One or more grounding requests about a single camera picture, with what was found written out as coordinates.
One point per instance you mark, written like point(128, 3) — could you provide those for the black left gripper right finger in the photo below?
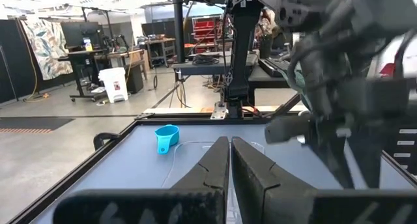
point(260, 185)

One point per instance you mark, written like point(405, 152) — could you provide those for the black keyboard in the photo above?
point(272, 67)

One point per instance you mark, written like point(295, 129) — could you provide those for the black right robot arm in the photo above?
point(242, 54)

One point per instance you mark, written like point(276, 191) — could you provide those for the black vertical post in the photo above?
point(178, 22)

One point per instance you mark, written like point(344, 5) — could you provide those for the black monitor desk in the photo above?
point(81, 53)

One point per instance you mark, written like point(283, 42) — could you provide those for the gray side table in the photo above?
point(208, 69)

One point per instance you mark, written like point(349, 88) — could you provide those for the cyan measuring cup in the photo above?
point(166, 136)

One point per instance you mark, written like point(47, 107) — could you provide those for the black computer monitor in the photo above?
point(75, 33)

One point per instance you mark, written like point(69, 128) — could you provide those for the silver mounting plate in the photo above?
point(219, 111)

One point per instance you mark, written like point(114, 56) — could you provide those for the red bin shelf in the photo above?
point(205, 27)

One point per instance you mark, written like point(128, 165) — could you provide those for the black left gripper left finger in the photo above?
point(208, 172)

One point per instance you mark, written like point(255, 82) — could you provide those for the black partition panel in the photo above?
point(9, 61)

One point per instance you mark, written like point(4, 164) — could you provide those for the wooden table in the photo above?
point(127, 54)

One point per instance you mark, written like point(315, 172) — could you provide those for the floral patterned cloth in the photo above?
point(49, 48)

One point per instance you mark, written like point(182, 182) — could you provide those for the black table clamp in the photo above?
point(99, 137)

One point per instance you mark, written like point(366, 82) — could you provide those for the clear plastic basket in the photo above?
point(187, 165)

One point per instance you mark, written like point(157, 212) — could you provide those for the black diagonal frame strut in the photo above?
point(286, 105)

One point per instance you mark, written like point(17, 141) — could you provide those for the black floor mat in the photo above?
point(32, 123)

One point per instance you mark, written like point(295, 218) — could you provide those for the black drawer cabinet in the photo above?
point(404, 147)

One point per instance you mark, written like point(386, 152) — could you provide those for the white trash bin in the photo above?
point(114, 87)

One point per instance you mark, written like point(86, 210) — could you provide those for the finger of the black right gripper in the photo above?
point(286, 129)
point(366, 159)

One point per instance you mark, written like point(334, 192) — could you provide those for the wooden top workbench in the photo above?
point(159, 41)

